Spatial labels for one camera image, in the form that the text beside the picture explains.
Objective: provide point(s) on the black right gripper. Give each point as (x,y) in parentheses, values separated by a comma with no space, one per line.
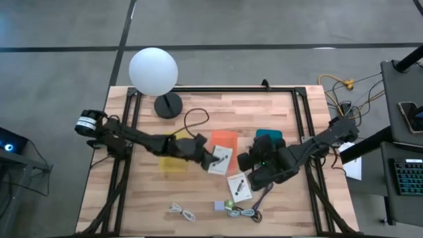
(274,162)

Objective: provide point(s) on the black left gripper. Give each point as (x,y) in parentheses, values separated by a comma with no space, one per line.
(188,148)

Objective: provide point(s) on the white product card package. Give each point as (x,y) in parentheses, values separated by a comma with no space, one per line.
(222,168)
(244,195)

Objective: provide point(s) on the translucent orange plastic bin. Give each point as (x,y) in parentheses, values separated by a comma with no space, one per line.
(224,139)

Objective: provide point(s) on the lavender charger block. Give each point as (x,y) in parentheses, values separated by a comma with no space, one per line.
(219,206)

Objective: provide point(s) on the green and white charger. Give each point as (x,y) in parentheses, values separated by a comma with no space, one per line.
(229,204)

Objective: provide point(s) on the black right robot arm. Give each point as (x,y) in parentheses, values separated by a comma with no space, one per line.
(330,135)

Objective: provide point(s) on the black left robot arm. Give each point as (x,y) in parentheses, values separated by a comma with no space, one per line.
(132,137)

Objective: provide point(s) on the teal plastic bin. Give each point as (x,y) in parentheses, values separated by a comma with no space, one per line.
(269,133)

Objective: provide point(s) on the translucent yellow plastic bin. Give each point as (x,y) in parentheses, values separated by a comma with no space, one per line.
(172,165)

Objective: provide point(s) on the white globe lamp black base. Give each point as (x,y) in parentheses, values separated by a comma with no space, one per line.
(153,71)

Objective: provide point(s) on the white paper sheet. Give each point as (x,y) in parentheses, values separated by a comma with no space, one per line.
(353,167)

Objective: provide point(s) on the grey desk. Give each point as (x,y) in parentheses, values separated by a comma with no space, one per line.
(395,99)

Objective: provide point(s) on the black backlit keyboard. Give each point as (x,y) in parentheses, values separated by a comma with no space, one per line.
(409,176)

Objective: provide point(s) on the black smartphone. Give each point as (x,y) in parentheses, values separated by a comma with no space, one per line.
(411,115)

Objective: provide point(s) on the black computer with blue light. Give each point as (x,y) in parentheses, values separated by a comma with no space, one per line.
(10,142)

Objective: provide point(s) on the black aluminium rig frame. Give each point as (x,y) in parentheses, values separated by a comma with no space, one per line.
(231,89)

